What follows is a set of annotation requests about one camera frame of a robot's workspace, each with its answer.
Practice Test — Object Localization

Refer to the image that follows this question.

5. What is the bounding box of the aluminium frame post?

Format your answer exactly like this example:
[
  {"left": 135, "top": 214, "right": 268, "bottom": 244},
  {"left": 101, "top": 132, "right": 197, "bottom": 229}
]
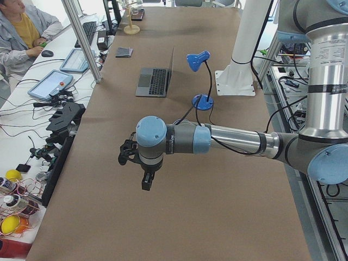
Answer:
[{"left": 61, "top": 0, "right": 102, "bottom": 83}]

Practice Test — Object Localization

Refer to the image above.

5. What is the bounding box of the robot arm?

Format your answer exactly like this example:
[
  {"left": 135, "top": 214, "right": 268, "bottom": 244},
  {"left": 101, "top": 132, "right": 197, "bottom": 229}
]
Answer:
[{"left": 118, "top": 1, "right": 347, "bottom": 190}]

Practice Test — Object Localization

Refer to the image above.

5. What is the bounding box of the yellow lemon back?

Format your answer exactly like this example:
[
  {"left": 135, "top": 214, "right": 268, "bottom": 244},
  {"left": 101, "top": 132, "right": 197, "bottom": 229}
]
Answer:
[{"left": 5, "top": 169, "right": 22, "bottom": 181}]

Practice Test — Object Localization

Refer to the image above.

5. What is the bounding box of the blue desk lamp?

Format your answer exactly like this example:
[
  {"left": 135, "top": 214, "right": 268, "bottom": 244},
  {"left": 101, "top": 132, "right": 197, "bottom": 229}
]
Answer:
[{"left": 187, "top": 51, "right": 214, "bottom": 111}]

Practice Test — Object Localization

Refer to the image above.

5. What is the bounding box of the grey folded cloth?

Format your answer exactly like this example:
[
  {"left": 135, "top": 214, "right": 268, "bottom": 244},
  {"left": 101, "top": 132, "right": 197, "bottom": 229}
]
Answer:
[{"left": 115, "top": 47, "right": 133, "bottom": 58}]

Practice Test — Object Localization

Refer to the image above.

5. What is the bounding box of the black keyboard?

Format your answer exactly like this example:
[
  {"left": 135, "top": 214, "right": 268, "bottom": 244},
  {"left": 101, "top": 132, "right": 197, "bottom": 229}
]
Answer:
[{"left": 82, "top": 21, "right": 97, "bottom": 45}]

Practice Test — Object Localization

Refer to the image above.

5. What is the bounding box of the far teach pendant tablet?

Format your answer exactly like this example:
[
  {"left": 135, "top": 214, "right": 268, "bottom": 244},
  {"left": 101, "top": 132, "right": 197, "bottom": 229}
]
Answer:
[{"left": 60, "top": 48, "right": 89, "bottom": 73}]

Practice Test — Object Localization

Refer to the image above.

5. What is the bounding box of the grey laptop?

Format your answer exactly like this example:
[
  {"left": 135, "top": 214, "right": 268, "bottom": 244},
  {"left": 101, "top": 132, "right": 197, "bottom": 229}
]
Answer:
[{"left": 135, "top": 48, "right": 175, "bottom": 98}]

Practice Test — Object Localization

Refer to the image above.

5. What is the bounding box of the black toothed rack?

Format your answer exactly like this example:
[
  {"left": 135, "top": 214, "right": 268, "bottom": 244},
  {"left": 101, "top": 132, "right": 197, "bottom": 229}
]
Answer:
[{"left": 46, "top": 102, "right": 86, "bottom": 134}]

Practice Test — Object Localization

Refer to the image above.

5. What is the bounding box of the yellow lemon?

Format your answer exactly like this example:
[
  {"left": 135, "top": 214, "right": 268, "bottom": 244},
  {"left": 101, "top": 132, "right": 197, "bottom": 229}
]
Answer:
[
  {"left": 5, "top": 169, "right": 22, "bottom": 181},
  {"left": 1, "top": 215, "right": 20, "bottom": 234}
]

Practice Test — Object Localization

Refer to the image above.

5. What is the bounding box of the black power adapter box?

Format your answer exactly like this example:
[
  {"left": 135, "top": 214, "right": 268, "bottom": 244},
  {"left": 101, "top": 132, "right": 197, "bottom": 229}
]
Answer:
[{"left": 97, "top": 30, "right": 108, "bottom": 51}]

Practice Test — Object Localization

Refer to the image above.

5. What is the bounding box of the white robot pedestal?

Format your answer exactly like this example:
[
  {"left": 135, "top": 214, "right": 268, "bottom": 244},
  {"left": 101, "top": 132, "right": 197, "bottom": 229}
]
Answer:
[{"left": 215, "top": 0, "right": 273, "bottom": 96}]

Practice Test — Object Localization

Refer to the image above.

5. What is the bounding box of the near teach pendant tablet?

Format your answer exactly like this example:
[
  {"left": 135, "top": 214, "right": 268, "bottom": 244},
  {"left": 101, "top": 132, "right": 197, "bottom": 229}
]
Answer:
[{"left": 27, "top": 70, "right": 73, "bottom": 99}]

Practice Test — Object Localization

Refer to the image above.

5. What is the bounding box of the yellow lemon front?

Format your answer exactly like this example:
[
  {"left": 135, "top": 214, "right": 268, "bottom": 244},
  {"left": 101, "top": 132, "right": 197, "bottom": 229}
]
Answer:
[{"left": 1, "top": 215, "right": 20, "bottom": 234}]

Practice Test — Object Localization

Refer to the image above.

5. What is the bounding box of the copper wire basket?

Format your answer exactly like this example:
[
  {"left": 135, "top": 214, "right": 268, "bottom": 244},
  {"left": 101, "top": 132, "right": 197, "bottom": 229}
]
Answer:
[{"left": 1, "top": 177, "right": 40, "bottom": 237}]

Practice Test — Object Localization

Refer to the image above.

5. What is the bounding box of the teach pendant tablet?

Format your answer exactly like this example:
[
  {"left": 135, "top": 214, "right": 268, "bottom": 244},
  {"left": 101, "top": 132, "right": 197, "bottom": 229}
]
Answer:
[
  {"left": 60, "top": 48, "right": 89, "bottom": 73},
  {"left": 27, "top": 70, "right": 73, "bottom": 99}
]

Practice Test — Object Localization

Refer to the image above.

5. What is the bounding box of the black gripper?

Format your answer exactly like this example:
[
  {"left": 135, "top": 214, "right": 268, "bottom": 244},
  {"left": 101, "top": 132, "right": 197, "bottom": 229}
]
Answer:
[{"left": 118, "top": 132, "right": 163, "bottom": 191}]

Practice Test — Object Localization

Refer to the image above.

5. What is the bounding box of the black computer mouse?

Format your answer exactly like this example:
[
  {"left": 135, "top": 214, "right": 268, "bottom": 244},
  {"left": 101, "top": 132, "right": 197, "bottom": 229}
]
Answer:
[{"left": 41, "top": 50, "right": 54, "bottom": 58}]

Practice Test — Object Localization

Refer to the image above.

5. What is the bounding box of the wooden mug tree stand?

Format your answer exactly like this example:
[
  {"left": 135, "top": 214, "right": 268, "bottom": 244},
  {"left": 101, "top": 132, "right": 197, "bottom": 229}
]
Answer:
[{"left": 121, "top": 0, "right": 145, "bottom": 35}]

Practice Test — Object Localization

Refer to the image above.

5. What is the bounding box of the seated person grey jacket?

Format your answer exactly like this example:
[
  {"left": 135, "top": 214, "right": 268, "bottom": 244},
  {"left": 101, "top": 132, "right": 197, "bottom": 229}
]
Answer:
[{"left": 1, "top": 1, "right": 63, "bottom": 80}]

